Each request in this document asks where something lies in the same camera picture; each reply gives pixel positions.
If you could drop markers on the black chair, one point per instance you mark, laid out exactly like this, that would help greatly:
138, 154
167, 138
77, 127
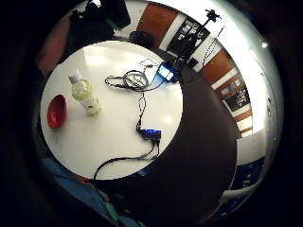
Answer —
142, 38

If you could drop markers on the black device with lit screen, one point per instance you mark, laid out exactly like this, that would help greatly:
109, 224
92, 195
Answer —
166, 73

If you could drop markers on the clear bottle with yellow liquid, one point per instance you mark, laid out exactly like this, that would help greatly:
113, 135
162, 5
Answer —
83, 92

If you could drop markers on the red bowl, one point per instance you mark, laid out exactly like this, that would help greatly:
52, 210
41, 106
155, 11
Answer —
57, 111

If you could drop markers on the black hub with blue light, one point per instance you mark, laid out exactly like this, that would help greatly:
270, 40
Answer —
151, 134

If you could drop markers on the the person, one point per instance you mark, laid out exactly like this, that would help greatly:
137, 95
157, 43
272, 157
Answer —
91, 192

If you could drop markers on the black camera tripod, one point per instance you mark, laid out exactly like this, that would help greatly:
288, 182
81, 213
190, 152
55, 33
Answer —
197, 33

